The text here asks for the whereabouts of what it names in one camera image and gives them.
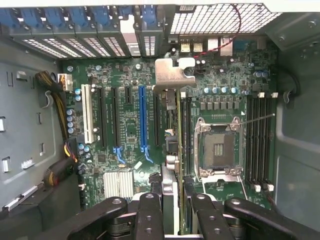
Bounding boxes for silver socket cover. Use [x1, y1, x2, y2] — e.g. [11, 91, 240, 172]
[199, 173, 247, 201]

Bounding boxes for silver chipset heat sink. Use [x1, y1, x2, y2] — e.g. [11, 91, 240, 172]
[103, 170, 135, 199]

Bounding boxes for CPU socket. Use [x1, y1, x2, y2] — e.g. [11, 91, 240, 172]
[194, 116, 245, 181]

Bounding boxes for black RAM slot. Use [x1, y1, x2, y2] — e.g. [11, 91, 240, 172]
[260, 91, 272, 192]
[266, 91, 279, 192]
[246, 91, 260, 191]
[253, 91, 266, 192]

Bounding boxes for black open PC case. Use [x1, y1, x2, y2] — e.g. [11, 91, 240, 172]
[0, 0, 320, 240]

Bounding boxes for blue expansion slot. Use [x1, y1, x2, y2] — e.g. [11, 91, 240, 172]
[138, 85, 151, 161]

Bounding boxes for green motherboard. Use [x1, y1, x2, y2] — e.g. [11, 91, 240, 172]
[61, 58, 279, 211]

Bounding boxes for silver locking lever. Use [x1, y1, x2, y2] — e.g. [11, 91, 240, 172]
[231, 112, 276, 126]

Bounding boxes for white expansion slot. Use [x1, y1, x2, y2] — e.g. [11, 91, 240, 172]
[80, 83, 95, 145]

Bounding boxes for short black expansion slot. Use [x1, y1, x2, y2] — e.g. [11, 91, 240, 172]
[124, 86, 134, 106]

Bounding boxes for blue card retainer clips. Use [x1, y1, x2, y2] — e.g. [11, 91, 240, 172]
[0, 6, 163, 30]

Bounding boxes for yellow black power cable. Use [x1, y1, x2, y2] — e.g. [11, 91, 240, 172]
[34, 70, 81, 187]

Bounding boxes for red black twisted wire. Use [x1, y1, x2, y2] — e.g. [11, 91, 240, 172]
[194, 4, 243, 58]

